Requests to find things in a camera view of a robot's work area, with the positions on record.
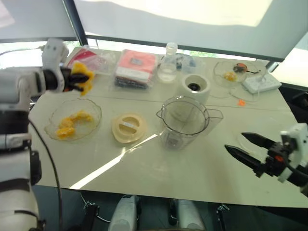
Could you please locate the white blender base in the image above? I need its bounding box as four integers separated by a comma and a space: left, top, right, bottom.
177, 74, 211, 103

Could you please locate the clear box of folded cloths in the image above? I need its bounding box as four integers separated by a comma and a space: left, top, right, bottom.
113, 49, 159, 92

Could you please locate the cream blender jar lid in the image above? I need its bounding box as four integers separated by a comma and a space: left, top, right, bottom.
111, 113, 148, 144

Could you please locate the white rounded robot leg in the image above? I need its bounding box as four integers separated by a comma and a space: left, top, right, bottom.
177, 199, 205, 231
108, 194, 140, 231

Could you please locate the small black orange gadget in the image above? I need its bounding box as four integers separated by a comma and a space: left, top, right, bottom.
234, 62, 249, 73

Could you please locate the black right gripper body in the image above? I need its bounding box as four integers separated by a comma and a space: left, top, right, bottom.
253, 141, 290, 179

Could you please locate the black table clamp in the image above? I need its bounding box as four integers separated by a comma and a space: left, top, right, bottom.
83, 201, 101, 231
215, 204, 231, 231

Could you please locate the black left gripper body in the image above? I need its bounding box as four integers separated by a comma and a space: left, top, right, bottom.
59, 67, 73, 93

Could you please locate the dark window frame post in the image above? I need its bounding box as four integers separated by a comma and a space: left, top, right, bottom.
62, 0, 89, 47

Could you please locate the white power strip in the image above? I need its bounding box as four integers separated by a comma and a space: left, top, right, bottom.
242, 74, 282, 94

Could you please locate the round clear glass bowl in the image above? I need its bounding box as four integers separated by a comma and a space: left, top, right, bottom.
213, 60, 248, 88

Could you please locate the red packet in clear bag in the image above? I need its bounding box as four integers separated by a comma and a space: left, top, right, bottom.
66, 47, 116, 75

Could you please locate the clear glass flask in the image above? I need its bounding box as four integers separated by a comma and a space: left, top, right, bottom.
157, 42, 179, 84

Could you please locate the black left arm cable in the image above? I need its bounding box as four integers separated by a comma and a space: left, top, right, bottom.
28, 117, 64, 231

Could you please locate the clear plastic blender jar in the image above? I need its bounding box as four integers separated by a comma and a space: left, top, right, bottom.
156, 95, 224, 150

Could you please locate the dark window frame rail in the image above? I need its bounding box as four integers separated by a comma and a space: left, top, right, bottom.
85, 35, 285, 63

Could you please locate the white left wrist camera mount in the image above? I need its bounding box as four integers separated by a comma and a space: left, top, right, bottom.
41, 38, 70, 73

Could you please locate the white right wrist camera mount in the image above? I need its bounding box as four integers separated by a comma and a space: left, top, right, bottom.
278, 123, 308, 184

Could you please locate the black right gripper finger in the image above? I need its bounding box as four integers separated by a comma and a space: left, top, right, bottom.
224, 144, 262, 172
241, 131, 276, 149

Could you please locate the clear bag with blue bits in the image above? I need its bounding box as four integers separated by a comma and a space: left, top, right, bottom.
177, 53, 206, 74

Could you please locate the scalloped clear glass bowl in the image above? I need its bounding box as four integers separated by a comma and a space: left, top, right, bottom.
44, 98, 103, 141

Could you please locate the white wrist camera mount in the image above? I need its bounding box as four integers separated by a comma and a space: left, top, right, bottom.
41, 38, 70, 73
278, 123, 308, 184

